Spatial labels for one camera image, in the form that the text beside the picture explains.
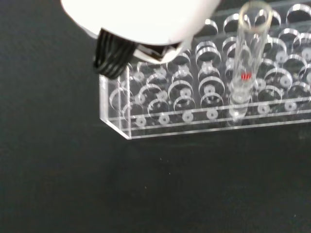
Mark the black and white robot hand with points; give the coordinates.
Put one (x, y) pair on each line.
(136, 21)

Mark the clear test tube rack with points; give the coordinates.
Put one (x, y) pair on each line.
(184, 97)

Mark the black bench cloth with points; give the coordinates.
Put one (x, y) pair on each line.
(97, 184)

